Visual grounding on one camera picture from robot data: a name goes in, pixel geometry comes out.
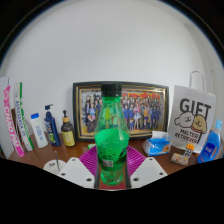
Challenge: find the blue tissue packet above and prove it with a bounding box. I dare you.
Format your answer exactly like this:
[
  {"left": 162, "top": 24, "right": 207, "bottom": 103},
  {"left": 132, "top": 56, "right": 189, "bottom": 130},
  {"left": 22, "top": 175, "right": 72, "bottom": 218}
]
[{"left": 142, "top": 130, "right": 173, "bottom": 158}]

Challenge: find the white bottle with blue cap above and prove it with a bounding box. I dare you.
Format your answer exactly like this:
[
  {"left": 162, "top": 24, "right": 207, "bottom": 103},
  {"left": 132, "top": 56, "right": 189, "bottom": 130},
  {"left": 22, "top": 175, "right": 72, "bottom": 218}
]
[{"left": 30, "top": 112, "right": 50, "bottom": 149}]

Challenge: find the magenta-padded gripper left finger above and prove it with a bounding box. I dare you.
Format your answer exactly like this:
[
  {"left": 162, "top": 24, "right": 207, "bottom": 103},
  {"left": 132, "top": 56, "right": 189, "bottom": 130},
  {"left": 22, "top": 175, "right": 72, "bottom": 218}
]
[{"left": 57, "top": 145, "right": 100, "bottom": 189}]

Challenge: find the framed group photo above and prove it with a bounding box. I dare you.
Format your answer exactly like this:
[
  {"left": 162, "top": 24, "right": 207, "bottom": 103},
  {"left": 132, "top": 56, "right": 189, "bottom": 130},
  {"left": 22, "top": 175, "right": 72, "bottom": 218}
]
[{"left": 72, "top": 80, "right": 170, "bottom": 143}]

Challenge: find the white paper gift bag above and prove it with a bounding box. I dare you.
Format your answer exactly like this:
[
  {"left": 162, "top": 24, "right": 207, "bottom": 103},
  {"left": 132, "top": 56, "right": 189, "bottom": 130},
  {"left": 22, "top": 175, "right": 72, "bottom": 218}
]
[{"left": 167, "top": 69, "right": 217, "bottom": 154}]

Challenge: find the dark blue pump bottle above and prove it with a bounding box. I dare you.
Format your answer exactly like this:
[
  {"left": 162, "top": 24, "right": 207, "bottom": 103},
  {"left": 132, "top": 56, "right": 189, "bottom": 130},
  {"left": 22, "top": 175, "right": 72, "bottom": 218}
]
[{"left": 43, "top": 103, "right": 62, "bottom": 148}]

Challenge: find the beige snack packet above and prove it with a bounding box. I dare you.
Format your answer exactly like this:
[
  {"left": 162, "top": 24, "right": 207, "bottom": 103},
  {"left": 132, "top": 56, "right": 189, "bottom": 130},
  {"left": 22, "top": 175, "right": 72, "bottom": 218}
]
[{"left": 169, "top": 152, "right": 190, "bottom": 167}]

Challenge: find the green plastic drink bottle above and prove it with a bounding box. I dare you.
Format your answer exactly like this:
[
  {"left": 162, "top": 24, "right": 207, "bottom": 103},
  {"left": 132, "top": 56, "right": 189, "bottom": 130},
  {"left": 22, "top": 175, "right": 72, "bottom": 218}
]
[{"left": 94, "top": 83, "right": 131, "bottom": 186}]

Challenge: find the blue detergent bottle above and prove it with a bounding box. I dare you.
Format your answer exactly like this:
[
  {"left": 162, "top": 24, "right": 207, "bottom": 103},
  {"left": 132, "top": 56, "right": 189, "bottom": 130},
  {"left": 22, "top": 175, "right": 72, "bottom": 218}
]
[{"left": 197, "top": 119, "right": 223, "bottom": 164}]

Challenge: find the brown pump bottle yellow label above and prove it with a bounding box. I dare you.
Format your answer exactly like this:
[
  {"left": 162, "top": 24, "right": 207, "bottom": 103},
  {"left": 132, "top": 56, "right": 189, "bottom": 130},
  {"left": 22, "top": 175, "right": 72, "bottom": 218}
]
[{"left": 60, "top": 109, "right": 77, "bottom": 148}]

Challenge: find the tall pink and white box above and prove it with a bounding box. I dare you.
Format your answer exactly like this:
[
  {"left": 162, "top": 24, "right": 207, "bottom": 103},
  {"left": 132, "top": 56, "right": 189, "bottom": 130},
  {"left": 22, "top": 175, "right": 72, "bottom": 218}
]
[{"left": 3, "top": 85, "right": 26, "bottom": 158}]

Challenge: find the small orange white packet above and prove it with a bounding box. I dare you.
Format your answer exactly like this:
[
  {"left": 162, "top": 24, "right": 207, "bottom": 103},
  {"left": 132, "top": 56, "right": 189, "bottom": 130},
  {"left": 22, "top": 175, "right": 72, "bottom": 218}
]
[{"left": 184, "top": 143, "right": 196, "bottom": 158}]

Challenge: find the white spoon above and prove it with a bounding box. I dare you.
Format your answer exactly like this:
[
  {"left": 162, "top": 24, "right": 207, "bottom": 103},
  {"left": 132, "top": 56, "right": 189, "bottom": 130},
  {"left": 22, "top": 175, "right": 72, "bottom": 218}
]
[{"left": 54, "top": 150, "right": 62, "bottom": 173}]

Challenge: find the tall white green blue box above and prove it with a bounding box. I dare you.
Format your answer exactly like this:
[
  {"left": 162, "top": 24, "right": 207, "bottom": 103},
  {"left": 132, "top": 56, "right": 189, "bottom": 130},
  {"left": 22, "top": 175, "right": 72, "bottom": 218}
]
[{"left": 13, "top": 81, "right": 35, "bottom": 153}]

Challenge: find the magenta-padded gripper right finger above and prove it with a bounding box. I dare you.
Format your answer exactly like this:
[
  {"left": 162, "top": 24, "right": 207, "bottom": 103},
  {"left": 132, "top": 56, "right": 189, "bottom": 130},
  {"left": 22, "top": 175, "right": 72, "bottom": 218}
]
[{"left": 124, "top": 145, "right": 168, "bottom": 190}]

